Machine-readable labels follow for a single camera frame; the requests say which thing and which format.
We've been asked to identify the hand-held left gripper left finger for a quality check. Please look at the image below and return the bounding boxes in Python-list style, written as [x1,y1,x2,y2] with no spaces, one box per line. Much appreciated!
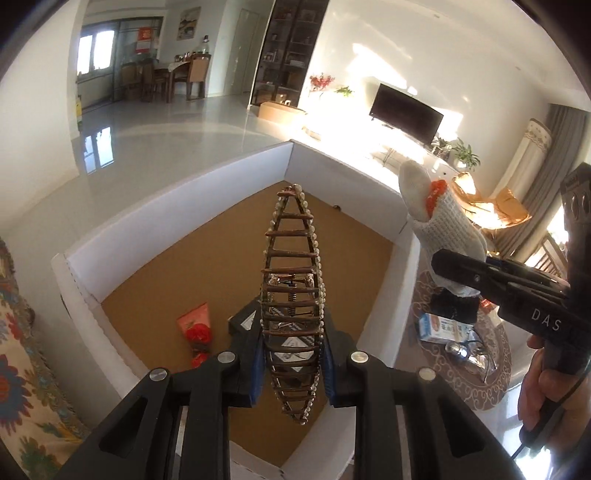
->
[55,323,266,480]

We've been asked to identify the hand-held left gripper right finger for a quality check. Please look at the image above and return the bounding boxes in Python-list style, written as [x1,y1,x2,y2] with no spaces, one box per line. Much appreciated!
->
[321,325,518,480]

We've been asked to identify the framed wall painting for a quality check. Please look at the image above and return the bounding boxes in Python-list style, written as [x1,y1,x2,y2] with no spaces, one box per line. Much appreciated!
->
[178,8,201,41]

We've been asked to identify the large green potted plant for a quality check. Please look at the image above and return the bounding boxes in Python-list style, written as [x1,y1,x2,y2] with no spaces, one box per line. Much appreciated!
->
[450,138,481,174]

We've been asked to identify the white and blue medicine carton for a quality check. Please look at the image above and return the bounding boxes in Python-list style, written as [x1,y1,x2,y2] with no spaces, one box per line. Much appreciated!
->
[418,313,476,343]

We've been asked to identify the clear safety glasses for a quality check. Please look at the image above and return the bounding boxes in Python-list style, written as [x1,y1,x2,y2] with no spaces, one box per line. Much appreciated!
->
[445,339,498,384]

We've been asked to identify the floral printed cloth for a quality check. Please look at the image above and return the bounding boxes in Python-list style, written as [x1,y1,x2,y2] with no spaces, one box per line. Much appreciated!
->
[0,237,93,480]

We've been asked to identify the red snack packet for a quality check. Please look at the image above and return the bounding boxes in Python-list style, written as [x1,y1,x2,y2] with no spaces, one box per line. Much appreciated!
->
[177,302,215,370]

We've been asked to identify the woven brown hair clip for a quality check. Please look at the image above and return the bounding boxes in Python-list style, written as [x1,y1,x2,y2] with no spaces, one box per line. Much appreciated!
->
[259,184,326,425]

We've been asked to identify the orange lounge chair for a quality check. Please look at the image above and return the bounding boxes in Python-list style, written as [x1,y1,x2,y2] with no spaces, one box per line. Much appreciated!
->
[452,172,532,232]

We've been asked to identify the person's right hand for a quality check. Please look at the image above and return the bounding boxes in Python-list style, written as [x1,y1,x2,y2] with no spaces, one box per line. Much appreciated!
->
[517,335,583,444]

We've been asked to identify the slatted wooden chair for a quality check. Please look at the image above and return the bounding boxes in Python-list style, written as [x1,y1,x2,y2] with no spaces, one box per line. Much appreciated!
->
[531,233,571,278]

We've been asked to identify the black cable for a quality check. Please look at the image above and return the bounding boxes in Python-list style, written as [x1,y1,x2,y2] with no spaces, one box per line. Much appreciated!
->
[510,378,583,460]

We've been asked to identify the brown cardboard box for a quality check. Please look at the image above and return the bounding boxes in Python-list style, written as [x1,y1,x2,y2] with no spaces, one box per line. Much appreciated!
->
[259,100,305,125]

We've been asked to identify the covered standing air conditioner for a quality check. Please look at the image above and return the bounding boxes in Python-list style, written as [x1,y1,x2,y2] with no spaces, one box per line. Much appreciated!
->
[503,119,552,204]

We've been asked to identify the large white cardboard box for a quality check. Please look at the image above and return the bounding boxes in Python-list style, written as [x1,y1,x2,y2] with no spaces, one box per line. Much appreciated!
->
[51,141,421,480]

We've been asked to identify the white knit glove orange cuff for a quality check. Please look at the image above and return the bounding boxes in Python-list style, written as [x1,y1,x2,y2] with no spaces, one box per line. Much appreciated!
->
[398,159,488,298]

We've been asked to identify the black velvet hat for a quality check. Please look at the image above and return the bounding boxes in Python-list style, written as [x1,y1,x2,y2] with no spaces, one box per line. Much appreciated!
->
[431,288,478,324]

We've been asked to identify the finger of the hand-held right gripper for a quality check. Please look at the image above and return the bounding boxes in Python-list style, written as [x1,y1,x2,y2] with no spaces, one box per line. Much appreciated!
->
[431,249,518,308]
[482,257,571,289]

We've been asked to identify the dark glass shelf cabinet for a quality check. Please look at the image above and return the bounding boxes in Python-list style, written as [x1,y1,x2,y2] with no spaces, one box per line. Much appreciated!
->
[249,0,331,109]

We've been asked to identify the wooden dining table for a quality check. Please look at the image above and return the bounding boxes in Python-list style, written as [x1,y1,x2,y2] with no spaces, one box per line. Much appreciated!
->
[159,54,213,103]

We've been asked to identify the wooden dining chair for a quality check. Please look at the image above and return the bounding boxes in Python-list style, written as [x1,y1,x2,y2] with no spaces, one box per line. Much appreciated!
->
[121,61,141,101]
[141,60,168,103]
[187,58,212,100]

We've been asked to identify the black flat television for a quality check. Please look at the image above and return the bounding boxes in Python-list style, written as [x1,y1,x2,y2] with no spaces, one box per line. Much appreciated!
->
[369,84,445,145]

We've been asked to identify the white television cabinet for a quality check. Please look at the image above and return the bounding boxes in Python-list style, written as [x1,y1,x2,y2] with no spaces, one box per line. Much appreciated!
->
[369,138,458,185]

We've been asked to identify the black box with white labels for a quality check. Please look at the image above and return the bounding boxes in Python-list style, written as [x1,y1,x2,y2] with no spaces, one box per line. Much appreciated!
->
[227,298,324,370]

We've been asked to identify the grey curtain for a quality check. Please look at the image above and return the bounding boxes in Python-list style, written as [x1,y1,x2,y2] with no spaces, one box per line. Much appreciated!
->
[489,104,591,259]

